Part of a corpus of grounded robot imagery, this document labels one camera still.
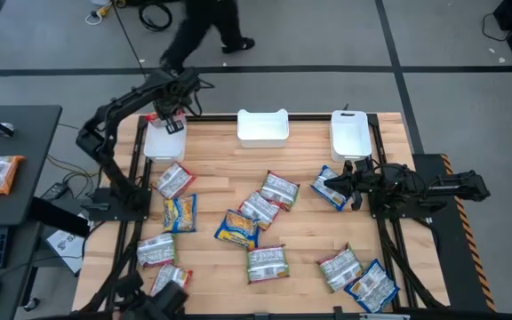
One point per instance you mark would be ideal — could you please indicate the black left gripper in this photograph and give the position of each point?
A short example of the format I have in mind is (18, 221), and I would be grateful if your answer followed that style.
(173, 95)

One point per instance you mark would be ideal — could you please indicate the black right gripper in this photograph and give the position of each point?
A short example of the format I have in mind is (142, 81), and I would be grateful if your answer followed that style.
(365, 178)

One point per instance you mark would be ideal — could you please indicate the blue Maruchan noodle pack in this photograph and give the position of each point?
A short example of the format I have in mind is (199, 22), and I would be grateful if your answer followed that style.
(327, 194)
(372, 285)
(237, 229)
(180, 213)

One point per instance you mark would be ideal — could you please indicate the white plastic bin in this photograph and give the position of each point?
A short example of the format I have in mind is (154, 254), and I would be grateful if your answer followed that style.
(349, 138)
(162, 144)
(262, 129)

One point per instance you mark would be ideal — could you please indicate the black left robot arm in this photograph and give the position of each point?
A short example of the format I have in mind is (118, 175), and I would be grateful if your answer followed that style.
(109, 169)

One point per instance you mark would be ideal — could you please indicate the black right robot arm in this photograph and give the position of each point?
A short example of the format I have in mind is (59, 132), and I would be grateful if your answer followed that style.
(456, 184)

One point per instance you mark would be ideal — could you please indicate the person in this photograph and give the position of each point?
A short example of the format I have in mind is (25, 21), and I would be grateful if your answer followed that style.
(194, 31)

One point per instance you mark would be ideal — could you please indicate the black hazard-striped floor mat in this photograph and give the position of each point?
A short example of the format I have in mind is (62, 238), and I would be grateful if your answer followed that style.
(456, 249)

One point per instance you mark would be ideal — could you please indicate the black power adapter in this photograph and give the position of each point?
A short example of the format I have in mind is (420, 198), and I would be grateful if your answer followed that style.
(55, 191)

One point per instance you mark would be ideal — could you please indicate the black desk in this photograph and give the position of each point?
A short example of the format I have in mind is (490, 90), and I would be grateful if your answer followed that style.
(29, 146)

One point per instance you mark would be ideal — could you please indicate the white printed paper sheet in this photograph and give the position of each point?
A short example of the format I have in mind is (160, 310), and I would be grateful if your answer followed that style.
(65, 246)

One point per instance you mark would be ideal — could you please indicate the black bulky object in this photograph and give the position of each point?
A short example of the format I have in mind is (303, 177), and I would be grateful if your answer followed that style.
(158, 302)

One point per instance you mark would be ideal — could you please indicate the black caster wheel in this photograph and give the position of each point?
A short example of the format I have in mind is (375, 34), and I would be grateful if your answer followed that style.
(31, 304)

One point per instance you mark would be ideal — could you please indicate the black aluminium table frame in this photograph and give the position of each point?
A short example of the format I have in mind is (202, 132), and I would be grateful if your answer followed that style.
(309, 117)

